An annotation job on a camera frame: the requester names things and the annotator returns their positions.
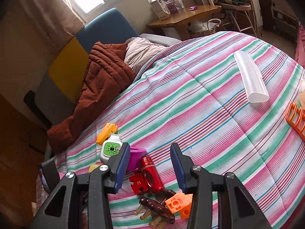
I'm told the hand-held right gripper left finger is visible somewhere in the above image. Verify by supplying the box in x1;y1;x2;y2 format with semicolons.
29;143;131;229

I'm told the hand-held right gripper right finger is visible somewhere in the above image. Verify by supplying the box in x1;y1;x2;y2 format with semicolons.
170;143;272;229

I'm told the magenta plastic cup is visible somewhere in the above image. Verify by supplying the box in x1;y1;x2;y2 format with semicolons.
127;147;147;172

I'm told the red puzzle-shaped block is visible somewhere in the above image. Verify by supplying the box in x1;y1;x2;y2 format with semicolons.
129;173;149;195

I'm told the white green mosquito repellent device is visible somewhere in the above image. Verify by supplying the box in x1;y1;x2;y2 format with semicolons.
100;134;123;165

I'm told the red metallic cylinder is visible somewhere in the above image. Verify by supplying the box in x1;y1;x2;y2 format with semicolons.
139;156;165;195

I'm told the orange building block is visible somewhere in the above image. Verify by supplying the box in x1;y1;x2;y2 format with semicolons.
165;193;193;220

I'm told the yellow plastic plug-in device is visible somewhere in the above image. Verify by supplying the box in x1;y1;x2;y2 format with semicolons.
96;123;118;146

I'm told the brown sausage skewers toy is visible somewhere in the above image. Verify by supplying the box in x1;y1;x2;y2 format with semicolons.
134;189;177;227

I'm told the striped blanket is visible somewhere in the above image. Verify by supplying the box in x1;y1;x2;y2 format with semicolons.
36;30;305;229

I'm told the brown quilt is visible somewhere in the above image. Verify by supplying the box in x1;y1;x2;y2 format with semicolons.
47;42;137;154

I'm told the white translucent plastic case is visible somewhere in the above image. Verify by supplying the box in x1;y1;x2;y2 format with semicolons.
234;51;270;103

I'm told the pale pink pillow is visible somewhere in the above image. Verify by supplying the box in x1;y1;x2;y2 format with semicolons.
124;37;167;73

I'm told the orange plastic rack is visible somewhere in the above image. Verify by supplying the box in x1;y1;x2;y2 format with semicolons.
285;102;305;141

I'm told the grey bed sheet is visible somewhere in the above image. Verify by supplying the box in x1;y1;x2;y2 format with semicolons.
139;33;184;47

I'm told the blue yellow padded headboard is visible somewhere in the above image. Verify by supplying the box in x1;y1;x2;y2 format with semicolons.
35;8;141;127

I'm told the white bag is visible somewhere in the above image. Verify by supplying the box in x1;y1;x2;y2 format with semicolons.
188;19;221;37

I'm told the peach round plastic object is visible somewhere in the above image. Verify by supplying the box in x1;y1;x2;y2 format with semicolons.
298;79;305;108

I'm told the wooden desk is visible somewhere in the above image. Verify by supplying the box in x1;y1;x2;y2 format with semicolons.
147;5;222;41

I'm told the white cardboard box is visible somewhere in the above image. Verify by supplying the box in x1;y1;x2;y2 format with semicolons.
146;0;171;21

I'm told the purple box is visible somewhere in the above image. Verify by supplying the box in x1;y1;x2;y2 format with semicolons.
165;1;179;13

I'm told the wooden chair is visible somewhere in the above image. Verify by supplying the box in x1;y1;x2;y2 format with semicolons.
218;0;258;37

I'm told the pink cloth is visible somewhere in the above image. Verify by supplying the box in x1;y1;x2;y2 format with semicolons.
294;23;305;62

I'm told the black bed bracket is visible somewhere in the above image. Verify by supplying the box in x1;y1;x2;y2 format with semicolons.
23;90;53;129

